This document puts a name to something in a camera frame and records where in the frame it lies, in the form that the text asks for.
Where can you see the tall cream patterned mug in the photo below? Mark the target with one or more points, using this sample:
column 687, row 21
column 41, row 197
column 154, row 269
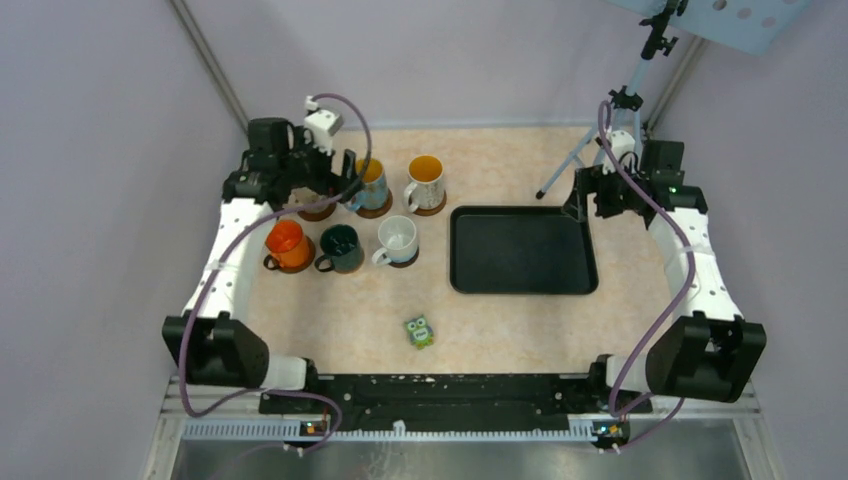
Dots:
column 309, row 198

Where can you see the white cable duct strip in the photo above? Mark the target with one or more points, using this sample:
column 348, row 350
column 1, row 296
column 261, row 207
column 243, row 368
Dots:
column 294, row 431

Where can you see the black mug orange inside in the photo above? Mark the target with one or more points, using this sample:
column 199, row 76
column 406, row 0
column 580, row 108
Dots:
column 289, row 244

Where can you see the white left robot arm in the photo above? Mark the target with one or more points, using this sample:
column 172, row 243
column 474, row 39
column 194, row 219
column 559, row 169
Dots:
column 209, row 340

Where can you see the plain white mug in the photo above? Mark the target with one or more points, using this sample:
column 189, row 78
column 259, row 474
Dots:
column 398, row 240

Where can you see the black serving tray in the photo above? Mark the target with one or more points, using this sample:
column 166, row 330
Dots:
column 520, row 250

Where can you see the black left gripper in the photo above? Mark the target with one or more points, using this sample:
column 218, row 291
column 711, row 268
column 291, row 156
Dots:
column 330, row 180

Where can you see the blue camera tripod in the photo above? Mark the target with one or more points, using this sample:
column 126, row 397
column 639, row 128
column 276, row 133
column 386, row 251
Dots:
column 627, row 98

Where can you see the blue mug yellow inside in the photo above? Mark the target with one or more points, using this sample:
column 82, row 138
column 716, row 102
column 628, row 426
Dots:
column 375, row 188

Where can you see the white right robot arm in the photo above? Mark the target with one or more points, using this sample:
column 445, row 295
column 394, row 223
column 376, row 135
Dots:
column 701, row 347

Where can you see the white mug yellow inside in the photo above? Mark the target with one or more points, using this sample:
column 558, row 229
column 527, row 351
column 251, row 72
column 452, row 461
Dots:
column 426, row 185

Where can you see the dark green mug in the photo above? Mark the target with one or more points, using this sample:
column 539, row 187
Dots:
column 339, row 244

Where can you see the light blue perforated panel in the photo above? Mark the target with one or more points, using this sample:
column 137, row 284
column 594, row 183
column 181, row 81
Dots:
column 749, row 26

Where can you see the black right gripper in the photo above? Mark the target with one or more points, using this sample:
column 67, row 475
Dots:
column 591, row 180

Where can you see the light wooden coaster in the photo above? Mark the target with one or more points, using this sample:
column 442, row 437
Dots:
column 360, row 257

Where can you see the green owl figure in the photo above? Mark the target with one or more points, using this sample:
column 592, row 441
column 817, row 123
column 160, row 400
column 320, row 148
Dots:
column 419, row 332

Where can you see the dark brown coaster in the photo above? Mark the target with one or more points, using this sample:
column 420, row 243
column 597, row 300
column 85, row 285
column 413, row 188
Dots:
column 406, row 263

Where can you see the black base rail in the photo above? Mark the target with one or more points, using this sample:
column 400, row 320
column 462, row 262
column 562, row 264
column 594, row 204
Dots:
column 449, row 402

